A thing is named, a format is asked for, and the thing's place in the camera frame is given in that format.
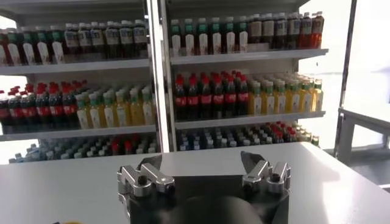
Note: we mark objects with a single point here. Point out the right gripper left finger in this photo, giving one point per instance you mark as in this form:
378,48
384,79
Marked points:
143,179

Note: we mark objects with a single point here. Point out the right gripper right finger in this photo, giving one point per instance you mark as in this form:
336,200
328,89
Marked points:
268,176

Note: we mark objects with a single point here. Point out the yellow juice bottle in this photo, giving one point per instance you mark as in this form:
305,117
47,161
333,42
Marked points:
294,100
122,111
94,113
82,114
268,101
317,98
280,100
148,109
135,110
255,102
306,99
108,112

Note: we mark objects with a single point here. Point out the red cap cola bottle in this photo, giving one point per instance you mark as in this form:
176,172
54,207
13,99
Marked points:
15,112
3,112
69,109
29,111
218,99
205,100
242,97
180,101
192,100
56,110
42,110
230,98

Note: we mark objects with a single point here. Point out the grey metal drinks shelf unit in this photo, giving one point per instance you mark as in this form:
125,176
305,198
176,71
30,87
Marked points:
76,65
243,56

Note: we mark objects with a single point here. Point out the green cap bottle white label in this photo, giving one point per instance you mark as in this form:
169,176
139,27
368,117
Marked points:
2,51
216,40
43,50
58,50
13,51
29,51
202,41
230,40
189,42
175,42
242,39

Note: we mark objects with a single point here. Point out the dark bottle blue grey label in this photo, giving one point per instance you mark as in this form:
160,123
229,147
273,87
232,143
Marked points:
112,37
97,38
280,29
125,37
140,36
306,29
84,39
71,39
294,28

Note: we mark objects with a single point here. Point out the dark bottle beige label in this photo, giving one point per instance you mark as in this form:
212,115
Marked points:
268,29
255,29

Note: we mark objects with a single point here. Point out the red drink bottle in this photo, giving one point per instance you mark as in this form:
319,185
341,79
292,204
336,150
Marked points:
317,30

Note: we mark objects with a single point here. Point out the grey metal frame table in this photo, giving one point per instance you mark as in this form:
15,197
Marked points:
345,137

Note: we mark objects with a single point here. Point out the black metal frame pole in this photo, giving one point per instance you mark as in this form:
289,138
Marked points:
349,45

